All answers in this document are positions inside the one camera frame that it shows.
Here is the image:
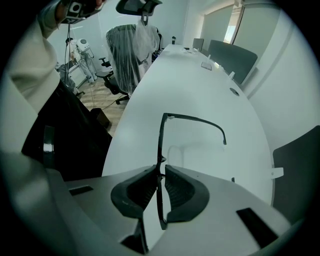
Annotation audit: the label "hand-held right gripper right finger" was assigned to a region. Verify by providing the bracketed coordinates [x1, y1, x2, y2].
[164, 164, 210, 224]

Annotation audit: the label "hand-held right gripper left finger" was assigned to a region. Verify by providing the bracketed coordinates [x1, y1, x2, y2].
[110, 164, 161, 219]

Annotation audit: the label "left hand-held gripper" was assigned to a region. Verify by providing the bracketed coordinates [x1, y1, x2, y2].
[59, 0, 104, 25]

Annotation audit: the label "black glasses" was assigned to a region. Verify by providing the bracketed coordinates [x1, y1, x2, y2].
[155, 112, 228, 231]

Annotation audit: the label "person's left forearm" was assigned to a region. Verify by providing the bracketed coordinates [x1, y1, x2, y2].
[7, 1, 62, 85]

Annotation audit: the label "black chair with mesh headrest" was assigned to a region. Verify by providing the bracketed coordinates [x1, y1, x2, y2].
[115, 0, 164, 76]

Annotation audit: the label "plastic-covered office chair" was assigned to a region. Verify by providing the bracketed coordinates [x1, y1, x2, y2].
[105, 24, 141, 94]

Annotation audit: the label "black office chair with armrests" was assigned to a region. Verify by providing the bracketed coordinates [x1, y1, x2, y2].
[95, 56, 131, 105]

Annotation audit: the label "dark waste bin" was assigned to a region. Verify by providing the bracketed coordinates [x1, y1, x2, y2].
[89, 107, 111, 130]

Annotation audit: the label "dark grey desk divider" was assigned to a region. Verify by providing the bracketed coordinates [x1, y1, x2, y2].
[271, 124, 320, 226]

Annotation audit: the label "person's cream sweater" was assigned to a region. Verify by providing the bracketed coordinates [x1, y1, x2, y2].
[0, 72, 61, 161]

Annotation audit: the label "small grey desk divider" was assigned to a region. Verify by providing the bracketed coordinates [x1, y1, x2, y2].
[192, 37, 205, 52]

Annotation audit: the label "large grey desk divider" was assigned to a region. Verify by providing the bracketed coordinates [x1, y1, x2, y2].
[207, 39, 259, 86]

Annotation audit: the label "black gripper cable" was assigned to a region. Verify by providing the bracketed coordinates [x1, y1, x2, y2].
[64, 22, 72, 85]

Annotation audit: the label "yellow floor cable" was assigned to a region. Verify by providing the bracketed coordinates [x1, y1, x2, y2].
[100, 100, 119, 111]

